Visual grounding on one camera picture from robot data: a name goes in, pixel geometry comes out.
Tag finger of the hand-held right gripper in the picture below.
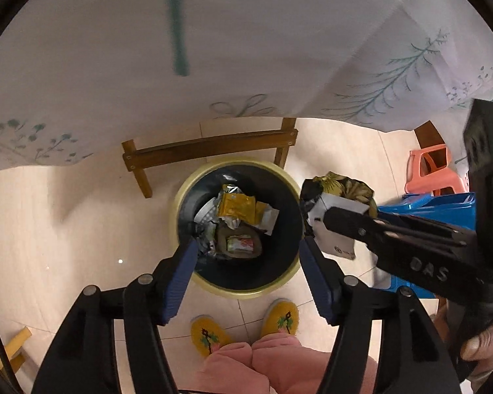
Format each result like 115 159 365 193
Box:
324 207 477 255

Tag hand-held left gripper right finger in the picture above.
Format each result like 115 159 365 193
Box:
299 236 463 394

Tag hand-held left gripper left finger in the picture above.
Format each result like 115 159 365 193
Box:
37 238 200 394

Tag black bin with yellow rim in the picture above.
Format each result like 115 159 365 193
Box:
170 161 305 299

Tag checkered paper cup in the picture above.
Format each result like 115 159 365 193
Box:
194 197 220 224

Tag yellow chip bag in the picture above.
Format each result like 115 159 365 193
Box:
217 191 257 224

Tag person's right hand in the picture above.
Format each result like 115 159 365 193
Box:
462 319 493 383

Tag blue plastic stool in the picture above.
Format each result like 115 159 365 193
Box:
376 192 477 300

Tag person's right yellow slipper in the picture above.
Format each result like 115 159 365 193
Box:
260 299 300 339

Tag crumpled silver wrapper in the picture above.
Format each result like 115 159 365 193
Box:
193 222 218 256

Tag pink plastic stool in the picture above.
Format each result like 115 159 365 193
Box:
403 144 471 198

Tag pink trousers legs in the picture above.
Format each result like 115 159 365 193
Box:
250 334 341 394

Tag person's left leg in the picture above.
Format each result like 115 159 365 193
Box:
197 342 256 394

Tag yellow wooden stool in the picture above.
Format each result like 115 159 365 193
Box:
0 325 33 374

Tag wooden table frame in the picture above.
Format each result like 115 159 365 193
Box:
121 118 298 200

